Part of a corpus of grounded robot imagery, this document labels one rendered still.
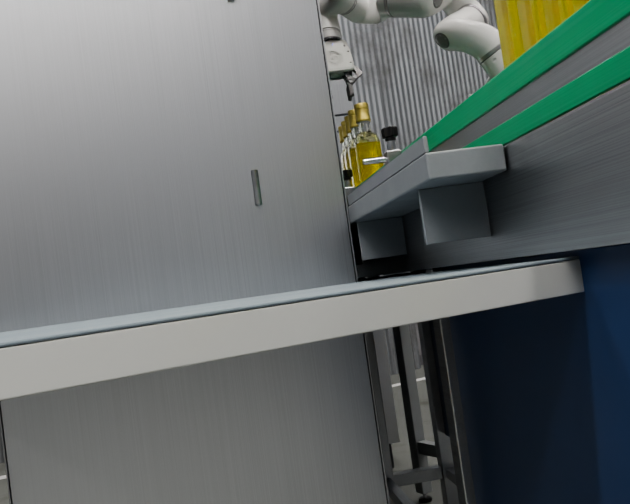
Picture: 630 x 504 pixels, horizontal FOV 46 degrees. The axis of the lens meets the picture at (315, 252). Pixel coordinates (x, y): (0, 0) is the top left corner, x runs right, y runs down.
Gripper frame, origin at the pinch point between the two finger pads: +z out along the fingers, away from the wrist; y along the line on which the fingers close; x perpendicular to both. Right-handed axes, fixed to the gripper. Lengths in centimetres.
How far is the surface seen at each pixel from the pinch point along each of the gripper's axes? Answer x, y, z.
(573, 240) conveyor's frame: -113, -7, 81
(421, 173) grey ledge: -102, -16, 68
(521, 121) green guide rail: -106, -5, 65
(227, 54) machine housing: -66, -32, 27
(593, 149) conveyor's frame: -121, -7, 75
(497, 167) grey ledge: -104, -8, 69
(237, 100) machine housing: -64, -32, 35
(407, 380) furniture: 65, 18, 71
